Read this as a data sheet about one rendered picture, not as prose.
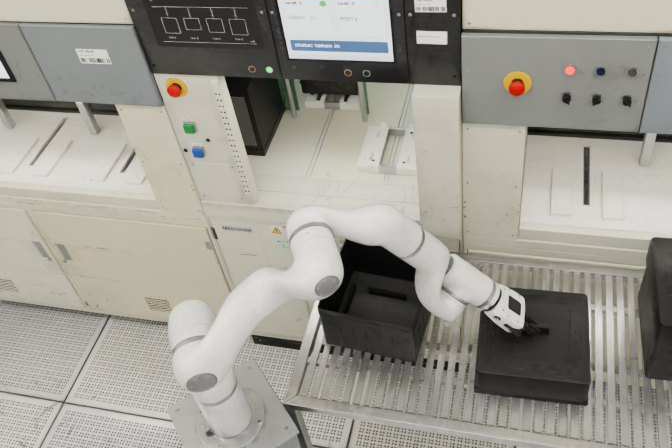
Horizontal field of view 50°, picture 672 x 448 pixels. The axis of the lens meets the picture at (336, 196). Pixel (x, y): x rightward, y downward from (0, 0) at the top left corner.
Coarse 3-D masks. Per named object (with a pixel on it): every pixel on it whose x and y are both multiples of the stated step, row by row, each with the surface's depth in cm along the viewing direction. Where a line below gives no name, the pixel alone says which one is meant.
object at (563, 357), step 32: (512, 288) 206; (480, 320) 200; (544, 320) 197; (576, 320) 196; (480, 352) 193; (512, 352) 192; (544, 352) 190; (576, 352) 189; (480, 384) 193; (512, 384) 190; (544, 384) 187; (576, 384) 183
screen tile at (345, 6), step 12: (336, 0) 176; (348, 0) 176; (360, 0) 175; (336, 12) 179; (348, 12) 178; (360, 12) 177; (372, 12) 176; (384, 12) 176; (348, 24) 181; (360, 24) 180; (372, 24) 179; (384, 24) 178; (348, 36) 183; (360, 36) 182; (372, 36) 181; (384, 36) 181
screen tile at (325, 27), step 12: (288, 0) 180; (300, 0) 179; (312, 0) 178; (288, 12) 182; (300, 12) 181; (312, 12) 180; (324, 12) 180; (288, 24) 185; (300, 24) 184; (312, 24) 183; (324, 24) 182
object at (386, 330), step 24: (360, 264) 226; (384, 264) 222; (408, 264) 218; (360, 288) 224; (384, 288) 223; (408, 288) 222; (336, 312) 199; (360, 312) 218; (384, 312) 217; (408, 312) 216; (336, 336) 208; (360, 336) 204; (384, 336) 200; (408, 336) 196; (408, 360) 205
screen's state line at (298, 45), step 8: (296, 40) 188; (304, 40) 187; (312, 40) 187; (320, 40) 186; (296, 48) 190; (304, 48) 189; (312, 48) 188; (320, 48) 188; (328, 48) 187; (336, 48) 187; (344, 48) 186; (352, 48) 186; (360, 48) 185; (368, 48) 184; (376, 48) 184; (384, 48) 183
